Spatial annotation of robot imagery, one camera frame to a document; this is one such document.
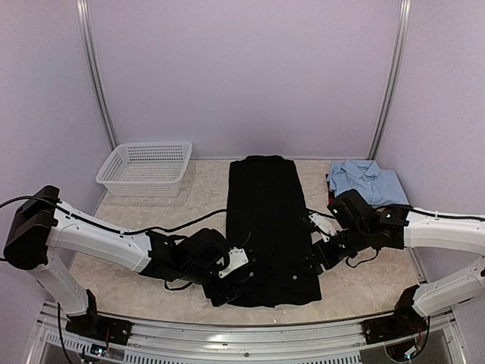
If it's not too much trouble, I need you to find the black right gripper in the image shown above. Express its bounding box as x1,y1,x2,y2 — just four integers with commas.
296,224,371,275

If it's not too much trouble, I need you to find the black long sleeve shirt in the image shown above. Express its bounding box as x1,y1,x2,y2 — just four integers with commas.
222,156,321,307

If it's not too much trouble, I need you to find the light blue shirt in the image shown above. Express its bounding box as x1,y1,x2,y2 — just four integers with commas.
327,159,408,207

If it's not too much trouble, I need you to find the white perforated plastic basket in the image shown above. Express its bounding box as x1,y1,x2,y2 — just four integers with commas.
95,141,192,197

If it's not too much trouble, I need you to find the red black plaid shirt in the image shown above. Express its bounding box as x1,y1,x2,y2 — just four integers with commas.
325,174,335,203

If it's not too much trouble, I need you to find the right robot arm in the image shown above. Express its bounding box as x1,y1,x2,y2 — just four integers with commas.
309,190,484,337

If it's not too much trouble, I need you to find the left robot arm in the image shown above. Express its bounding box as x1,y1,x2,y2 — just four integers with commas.
1,185,250,337

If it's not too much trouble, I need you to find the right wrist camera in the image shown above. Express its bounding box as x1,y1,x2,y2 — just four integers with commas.
308,213,336,235

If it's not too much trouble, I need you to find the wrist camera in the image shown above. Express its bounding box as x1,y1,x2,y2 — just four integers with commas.
216,247,249,279
308,213,336,235

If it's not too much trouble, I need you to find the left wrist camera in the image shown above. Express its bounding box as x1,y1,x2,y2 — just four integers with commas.
216,247,249,279

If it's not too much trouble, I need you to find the aluminium front rail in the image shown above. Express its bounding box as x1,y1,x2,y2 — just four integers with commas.
24,302,469,363

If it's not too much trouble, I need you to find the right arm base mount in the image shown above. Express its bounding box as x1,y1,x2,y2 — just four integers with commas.
361,284,429,344

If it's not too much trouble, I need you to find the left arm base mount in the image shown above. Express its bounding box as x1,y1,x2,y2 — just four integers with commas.
66,290,133,346

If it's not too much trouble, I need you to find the right aluminium corner post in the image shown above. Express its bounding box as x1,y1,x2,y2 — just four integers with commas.
367,0,412,160

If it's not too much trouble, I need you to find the aluminium corner post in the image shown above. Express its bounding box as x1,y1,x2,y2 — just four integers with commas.
76,0,119,150
367,0,412,160

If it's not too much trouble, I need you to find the left aluminium corner post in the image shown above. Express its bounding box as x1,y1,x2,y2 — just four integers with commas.
76,0,119,150

